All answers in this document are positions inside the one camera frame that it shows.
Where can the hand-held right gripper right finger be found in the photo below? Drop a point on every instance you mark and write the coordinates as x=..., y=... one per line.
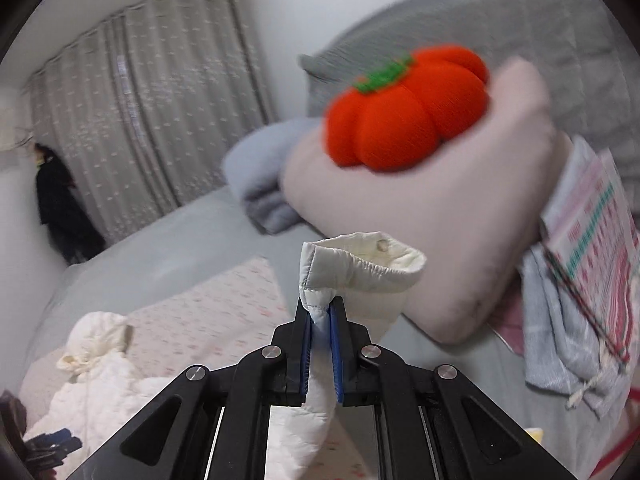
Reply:
x=336, y=355

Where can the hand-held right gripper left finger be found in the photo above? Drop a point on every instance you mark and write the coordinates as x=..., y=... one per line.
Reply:
x=306, y=360

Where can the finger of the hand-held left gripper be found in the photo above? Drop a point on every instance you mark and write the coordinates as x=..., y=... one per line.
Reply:
x=55, y=444

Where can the white padded jacket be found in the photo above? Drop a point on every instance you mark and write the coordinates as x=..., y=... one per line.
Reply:
x=360, y=267

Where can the dark hanging clothes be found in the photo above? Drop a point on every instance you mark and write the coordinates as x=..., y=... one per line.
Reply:
x=57, y=200

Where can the cherry-print blanket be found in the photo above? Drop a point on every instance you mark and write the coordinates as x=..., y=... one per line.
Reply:
x=225, y=305

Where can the pink pillow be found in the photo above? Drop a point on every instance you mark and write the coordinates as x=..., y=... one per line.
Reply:
x=475, y=240

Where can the grey bed sheet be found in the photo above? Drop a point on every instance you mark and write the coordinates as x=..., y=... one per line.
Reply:
x=175, y=230

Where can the folded grey-blue blanket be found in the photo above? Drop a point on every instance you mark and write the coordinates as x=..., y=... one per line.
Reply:
x=265, y=175

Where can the orange pumpkin plush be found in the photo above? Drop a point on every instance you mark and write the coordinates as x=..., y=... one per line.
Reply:
x=400, y=110

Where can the pink striped printed cloth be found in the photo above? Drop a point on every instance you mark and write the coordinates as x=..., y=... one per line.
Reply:
x=595, y=230

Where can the grey star-print curtain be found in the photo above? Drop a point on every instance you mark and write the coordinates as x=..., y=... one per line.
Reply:
x=165, y=100

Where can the grey quilted pillow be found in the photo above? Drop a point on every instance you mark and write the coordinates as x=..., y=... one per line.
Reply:
x=525, y=25

